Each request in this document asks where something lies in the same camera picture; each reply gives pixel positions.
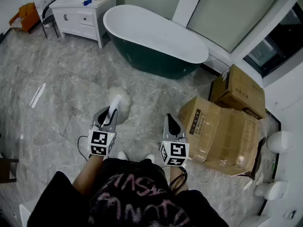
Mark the small blue object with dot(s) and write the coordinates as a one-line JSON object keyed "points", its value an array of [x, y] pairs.
{"points": [[87, 2]]}

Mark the person's black printed shirt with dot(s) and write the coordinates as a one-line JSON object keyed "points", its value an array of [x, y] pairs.
{"points": [[130, 197]]}

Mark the dark wooden furniture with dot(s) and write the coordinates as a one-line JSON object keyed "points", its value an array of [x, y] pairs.
{"points": [[7, 170]]}

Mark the white vanity cabinet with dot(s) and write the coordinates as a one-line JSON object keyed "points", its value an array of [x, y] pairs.
{"points": [[75, 20]]}

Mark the black chair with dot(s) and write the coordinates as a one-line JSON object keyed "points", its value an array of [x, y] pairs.
{"points": [[48, 20]]}

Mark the white and green bathtub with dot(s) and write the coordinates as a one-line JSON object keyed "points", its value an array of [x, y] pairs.
{"points": [[151, 32]]}

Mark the taped cardboard box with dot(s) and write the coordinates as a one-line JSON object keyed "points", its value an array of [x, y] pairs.
{"points": [[225, 136]]}

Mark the white cloth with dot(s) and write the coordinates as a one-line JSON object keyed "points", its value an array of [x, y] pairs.
{"points": [[123, 105]]}

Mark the orange box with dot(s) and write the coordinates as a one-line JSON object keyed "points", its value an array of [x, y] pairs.
{"points": [[28, 16]]}

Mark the frosted glass panel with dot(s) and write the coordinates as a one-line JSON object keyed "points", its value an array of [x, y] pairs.
{"points": [[236, 13]]}

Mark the person's right forearm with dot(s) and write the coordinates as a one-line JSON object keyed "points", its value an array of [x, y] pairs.
{"points": [[176, 174]]}

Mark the white box with red label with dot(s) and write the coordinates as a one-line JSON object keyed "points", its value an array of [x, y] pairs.
{"points": [[42, 1]]}

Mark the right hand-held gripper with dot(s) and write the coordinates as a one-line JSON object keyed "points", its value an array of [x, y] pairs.
{"points": [[176, 151]]}

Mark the white round fixture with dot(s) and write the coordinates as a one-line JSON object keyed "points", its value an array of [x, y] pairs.
{"points": [[280, 142], [272, 190]]}

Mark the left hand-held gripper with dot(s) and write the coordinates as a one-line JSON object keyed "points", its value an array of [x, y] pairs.
{"points": [[101, 141]]}

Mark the person's left white shoe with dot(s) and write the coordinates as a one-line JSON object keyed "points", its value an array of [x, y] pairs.
{"points": [[122, 155]]}

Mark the plain cardboard box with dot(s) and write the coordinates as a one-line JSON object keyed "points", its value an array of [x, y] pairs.
{"points": [[243, 89]]}

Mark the person's left forearm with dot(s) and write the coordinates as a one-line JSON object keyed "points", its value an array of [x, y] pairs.
{"points": [[88, 171]]}

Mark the dark window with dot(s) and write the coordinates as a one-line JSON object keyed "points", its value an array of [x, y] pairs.
{"points": [[277, 46]]}

